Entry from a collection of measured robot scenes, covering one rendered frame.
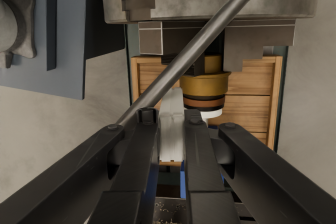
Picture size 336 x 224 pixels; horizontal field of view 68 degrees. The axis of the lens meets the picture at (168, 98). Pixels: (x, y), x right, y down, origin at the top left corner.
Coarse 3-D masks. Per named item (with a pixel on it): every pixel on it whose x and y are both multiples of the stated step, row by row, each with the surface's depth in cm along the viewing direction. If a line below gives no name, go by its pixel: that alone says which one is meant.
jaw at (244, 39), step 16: (224, 32) 39; (240, 32) 39; (256, 32) 38; (272, 32) 38; (288, 32) 38; (224, 48) 39; (240, 48) 39; (256, 48) 39; (224, 64) 40; (240, 64) 40
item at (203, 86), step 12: (204, 60) 39; (216, 60) 40; (204, 72) 40; (216, 72) 40; (228, 72) 40; (180, 84) 42; (192, 84) 40; (204, 84) 39; (216, 84) 40; (192, 96) 41; (204, 96) 40; (216, 96) 41; (192, 108) 42; (204, 108) 41; (216, 108) 41
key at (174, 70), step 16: (240, 0) 18; (224, 16) 18; (208, 32) 17; (192, 48) 17; (176, 64) 17; (160, 80) 17; (176, 80) 17; (144, 96) 16; (160, 96) 17; (128, 112) 16; (128, 128) 16
